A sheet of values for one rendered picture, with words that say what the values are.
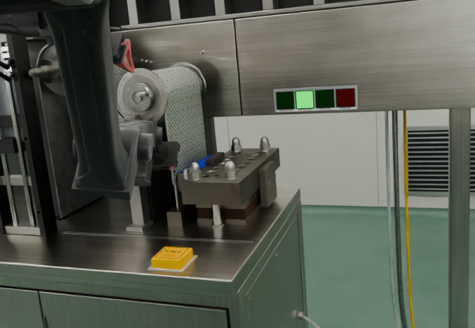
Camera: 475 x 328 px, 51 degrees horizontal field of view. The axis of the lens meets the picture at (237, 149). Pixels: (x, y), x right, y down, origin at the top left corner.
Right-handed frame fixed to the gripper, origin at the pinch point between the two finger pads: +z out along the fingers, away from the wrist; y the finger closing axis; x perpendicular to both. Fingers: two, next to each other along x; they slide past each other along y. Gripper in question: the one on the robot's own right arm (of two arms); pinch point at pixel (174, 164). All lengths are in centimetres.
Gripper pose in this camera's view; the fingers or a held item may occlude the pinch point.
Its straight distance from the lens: 135.6
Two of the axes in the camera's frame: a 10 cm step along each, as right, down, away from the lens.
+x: 0.9, -9.5, 3.0
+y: 9.4, -0.1, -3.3
